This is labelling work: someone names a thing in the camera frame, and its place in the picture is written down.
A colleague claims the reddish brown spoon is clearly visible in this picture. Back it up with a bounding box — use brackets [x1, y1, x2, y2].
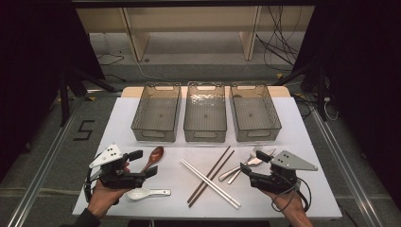
[140, 146, 165, 174]

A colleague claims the black tripod stand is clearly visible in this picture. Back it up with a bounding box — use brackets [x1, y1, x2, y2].
[58, 67, 119, 127]
[273, 61, 330, 122]

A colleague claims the light wooden shelf unit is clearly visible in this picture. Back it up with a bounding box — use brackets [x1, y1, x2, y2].
[75, 5, 316, 62]

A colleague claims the bundle of black cables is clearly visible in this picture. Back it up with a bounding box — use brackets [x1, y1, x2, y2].
[254, 5, 304, 72]

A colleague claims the hand-held gripper cable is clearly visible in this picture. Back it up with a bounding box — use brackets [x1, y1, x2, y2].
[270, 176, 312, 213]
[83, 168, 96, 202]

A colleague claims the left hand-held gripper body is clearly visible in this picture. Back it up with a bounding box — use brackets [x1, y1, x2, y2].
[89, 144, 148, 190]

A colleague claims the white table board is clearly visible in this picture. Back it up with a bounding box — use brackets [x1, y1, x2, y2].
[72, 96, 343, 220]

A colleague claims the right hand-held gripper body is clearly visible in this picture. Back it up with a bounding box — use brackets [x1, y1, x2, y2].
[250, 149, 319, 195]

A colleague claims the thin black floor cable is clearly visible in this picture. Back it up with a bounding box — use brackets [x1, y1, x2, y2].
[96, 51, 127, 82]

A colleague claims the clear grey plastic bin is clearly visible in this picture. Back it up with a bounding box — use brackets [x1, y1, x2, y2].
[229, 81, 283, 143]
[131, 81, 183, 143]
[183, 80, 228, 144]

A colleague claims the right hand-held gripper cable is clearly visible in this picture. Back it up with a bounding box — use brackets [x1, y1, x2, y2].
[270, 176, 312, 213]

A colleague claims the white floor cable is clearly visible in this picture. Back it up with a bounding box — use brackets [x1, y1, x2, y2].
[133, 60, 165, 81]

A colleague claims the person's right hand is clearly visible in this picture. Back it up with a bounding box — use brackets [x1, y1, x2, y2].
[263, 188, 306, 218]

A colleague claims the aluminium floor rail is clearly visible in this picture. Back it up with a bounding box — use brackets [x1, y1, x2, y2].
[310, 107, 384, 227]
[6, 89, 124, 227]

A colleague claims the left hand-held gripper cable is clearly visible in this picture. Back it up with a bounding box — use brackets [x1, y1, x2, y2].
[83, 168, 96, 202]

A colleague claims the white chopsticks pair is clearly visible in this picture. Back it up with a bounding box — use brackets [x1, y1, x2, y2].
[179, 159, 239, 210]

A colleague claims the person's left hand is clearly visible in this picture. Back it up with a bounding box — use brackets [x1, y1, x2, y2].
[87, 180, 132, 219]

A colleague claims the white ceramic spoon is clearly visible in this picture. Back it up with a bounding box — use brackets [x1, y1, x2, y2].
[126, 187, 172, 202]

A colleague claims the white chopstick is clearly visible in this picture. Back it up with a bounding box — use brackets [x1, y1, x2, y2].
[181, 157, 242, 206]

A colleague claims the black curtain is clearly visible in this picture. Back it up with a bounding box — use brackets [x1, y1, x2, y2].
[0, 0, 107, 183]
[291, 0, 401, 209]

